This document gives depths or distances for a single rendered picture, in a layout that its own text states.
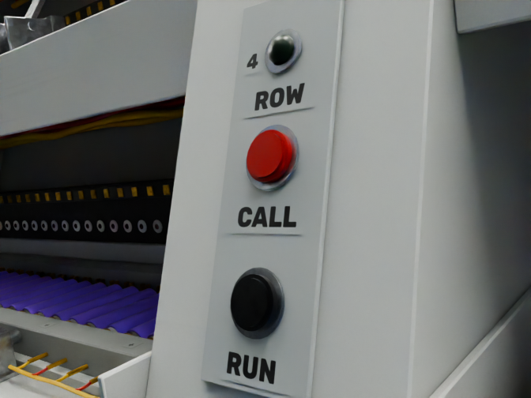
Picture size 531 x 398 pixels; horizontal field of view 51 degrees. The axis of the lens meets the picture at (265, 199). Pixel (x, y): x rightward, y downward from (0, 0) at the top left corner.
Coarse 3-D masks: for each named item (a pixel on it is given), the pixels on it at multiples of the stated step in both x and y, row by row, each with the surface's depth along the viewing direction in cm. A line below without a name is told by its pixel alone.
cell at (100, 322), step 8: (152, 296) 37; (136, 304) 36; (144, 304) 36; (152, 304) 37; (112, 312) 35; (120, 312) 35; (128, 312) 35; (136, 312) 36; (96, 320) 34; (104, 320) 34; (112, 320) 34; (104, 328) 34
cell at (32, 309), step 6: (84, 288) 42; (90, 288) 43; (96, 288) 43; (66, 294) 41; (72, 294) 41; (78, 294) 42; (84, 294) 42; (48, 300) 40; (54, 300) 40; (60, 300) 40; (66, 300) 41; (30, 306) 39; (36, 306) 39; (42, 306) 39; (48, 306) 40; (30, 312) 39; (36, 312) 39
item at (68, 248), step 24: (0, 240) 64; (24, 240) 60; (48, 240) 57; (72, 240) 55; (144, 360) 19; (0, 384) 31; (24, 384) 31; (48, 384) 30; (120, 384) 18; (144, 384) 18
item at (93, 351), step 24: (0, 312) 37; (24, 336) 33; (48, 336) 31; (72, 336) 30; (96, 336) 29; (120, 336) 29; (48, 360) 32; (72, 360) 30; (96, 360) 28; (120, 360) 27
